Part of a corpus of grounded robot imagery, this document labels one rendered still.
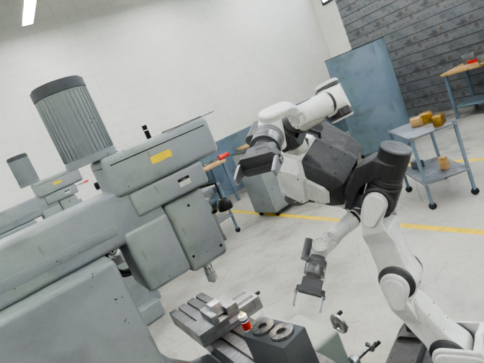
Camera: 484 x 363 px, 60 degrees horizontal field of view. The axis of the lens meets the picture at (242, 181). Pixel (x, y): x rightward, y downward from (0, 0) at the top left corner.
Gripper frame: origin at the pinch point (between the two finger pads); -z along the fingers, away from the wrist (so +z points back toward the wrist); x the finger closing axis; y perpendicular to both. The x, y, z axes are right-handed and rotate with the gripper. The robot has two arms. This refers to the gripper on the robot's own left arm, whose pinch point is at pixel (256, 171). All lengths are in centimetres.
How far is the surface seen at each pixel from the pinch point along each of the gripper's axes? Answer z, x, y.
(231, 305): 38, 60, -89
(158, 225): 26, 60, -27
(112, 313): -8, 69, -36
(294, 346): -1, 15, -69
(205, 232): 38, 51, -43
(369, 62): 620, 12, -192
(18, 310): -21, 85, -16
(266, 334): 4, 26, -69
